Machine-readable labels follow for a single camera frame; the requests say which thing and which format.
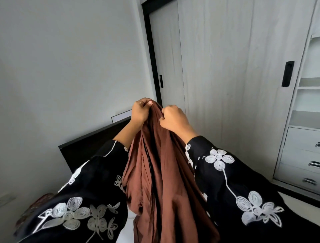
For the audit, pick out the black recessed door pull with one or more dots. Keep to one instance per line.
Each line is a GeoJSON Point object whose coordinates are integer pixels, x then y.
{"type": "Point", "coordinates": [288, 73]}
{"type": "Point", "coordinates": [161, 81]}

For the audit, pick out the person's right forearm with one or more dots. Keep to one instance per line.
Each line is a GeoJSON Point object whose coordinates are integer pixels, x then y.
{"type": "Point", "coordinates": [188, 134]}

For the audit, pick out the red patterned bedsheet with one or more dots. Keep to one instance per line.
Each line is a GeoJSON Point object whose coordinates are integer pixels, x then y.
{"type": "Point", "coordinates": [32, 205]}

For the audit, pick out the black floral blouse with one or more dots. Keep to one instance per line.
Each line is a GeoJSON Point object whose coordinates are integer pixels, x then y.
{"type": "Point", "coordinates": [250, 200]}

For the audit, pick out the person's right hand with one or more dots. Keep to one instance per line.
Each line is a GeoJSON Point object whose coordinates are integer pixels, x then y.
{"type": "Point", "coordinates": [176, 120]}

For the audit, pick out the white mattress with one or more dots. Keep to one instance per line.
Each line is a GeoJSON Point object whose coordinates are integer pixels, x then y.
{"type": "Point", "coordinates": [302, 207]}

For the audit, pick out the person's left hand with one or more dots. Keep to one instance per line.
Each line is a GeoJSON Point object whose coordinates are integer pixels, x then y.
{"type": "Point", "coordinates": [140, 112]}

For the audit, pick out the white wardrobe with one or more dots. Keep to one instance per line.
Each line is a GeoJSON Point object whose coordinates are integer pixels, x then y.
{"type": "Point", "coordinates": [225, 75]}

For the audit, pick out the brown bed sheet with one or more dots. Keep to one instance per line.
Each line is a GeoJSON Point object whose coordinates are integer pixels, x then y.
{"type": "Point", "coordinates": [165, 187]}

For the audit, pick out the white wall socket plate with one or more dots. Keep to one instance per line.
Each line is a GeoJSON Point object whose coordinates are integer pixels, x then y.
{"type": "Point", "coordinates": [6, 199]}

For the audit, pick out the dark wooden bed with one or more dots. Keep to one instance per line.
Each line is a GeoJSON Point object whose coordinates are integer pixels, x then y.
{"type": "Point", "coordinates": [82, 150]}

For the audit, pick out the person's left forearm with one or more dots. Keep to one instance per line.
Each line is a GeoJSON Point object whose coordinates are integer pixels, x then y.
{"type": "Point", "coordinates": [126, 136]}

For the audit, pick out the white board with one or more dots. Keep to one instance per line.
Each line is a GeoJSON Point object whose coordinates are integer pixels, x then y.
{"type": "Point", "coordinates": [122, 116]}

